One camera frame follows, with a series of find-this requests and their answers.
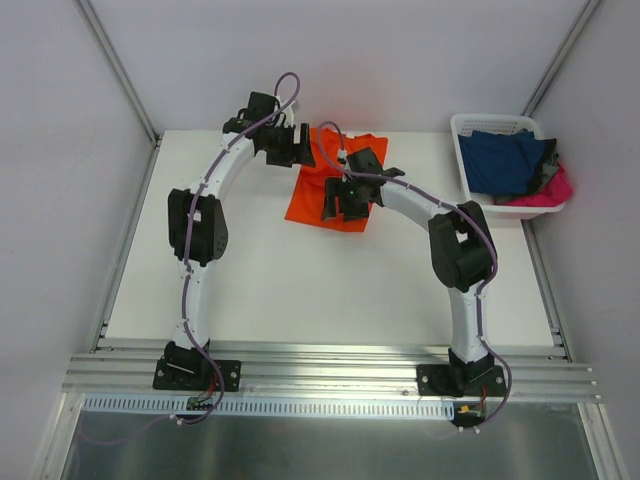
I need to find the orange t shirt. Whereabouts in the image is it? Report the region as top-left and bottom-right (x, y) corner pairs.
(285, 128), (389, 233)

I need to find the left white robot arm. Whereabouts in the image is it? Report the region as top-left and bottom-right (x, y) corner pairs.
(152, 92), (314, 392)

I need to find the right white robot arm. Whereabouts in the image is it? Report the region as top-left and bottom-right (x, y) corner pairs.
(322, 148), (498, 398)

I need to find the white plastic laundry basket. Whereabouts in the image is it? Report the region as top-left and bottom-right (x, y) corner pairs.
(450, 113), (574, 220)

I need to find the blue t shirt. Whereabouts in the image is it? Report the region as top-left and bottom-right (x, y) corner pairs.
(458, 131), (532, 197)

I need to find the dark grey t shirt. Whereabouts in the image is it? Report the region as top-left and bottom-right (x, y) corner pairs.
(519, 130), (559, 195)

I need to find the pink t shirt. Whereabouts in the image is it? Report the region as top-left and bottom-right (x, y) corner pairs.
(506, 164), (573, 208)

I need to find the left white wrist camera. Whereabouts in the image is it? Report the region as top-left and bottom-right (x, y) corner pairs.
(279, 100), (299, 127)

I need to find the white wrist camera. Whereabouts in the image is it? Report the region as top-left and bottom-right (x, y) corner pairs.
(336, 148), (349, 182)
(279, 100), (299, 127)

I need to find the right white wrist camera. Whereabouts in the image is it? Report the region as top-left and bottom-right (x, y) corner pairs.
(336, 148), (349, 182)

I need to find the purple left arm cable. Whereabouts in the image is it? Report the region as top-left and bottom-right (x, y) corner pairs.
(74, 71), (302, 444)

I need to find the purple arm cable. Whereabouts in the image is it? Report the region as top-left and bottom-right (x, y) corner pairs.
(317, 120), (513, 434)
(74, 71), (302, 444)

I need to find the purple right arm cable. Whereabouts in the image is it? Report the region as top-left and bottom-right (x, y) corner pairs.
(317, 120), (513, 434)

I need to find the white slotted cable duct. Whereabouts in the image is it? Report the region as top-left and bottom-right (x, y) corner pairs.
(83, 394), (454, 421)

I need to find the aluminium mounting rail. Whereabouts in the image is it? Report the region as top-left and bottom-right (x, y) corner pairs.
(62, 339), (604, 403)

